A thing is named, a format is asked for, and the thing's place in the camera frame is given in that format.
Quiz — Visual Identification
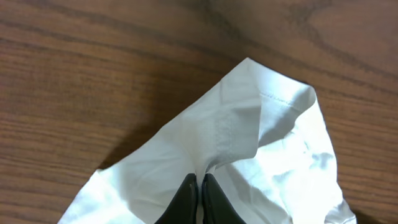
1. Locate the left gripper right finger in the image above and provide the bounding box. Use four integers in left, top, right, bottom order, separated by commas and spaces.
201, 173, 246, 224

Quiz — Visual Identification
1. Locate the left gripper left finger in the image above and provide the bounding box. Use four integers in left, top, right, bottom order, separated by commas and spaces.
155, 174, 198, 224

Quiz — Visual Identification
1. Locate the white t-shirt with black logo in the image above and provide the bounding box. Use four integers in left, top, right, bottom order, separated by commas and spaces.
60, 58, 357, 223

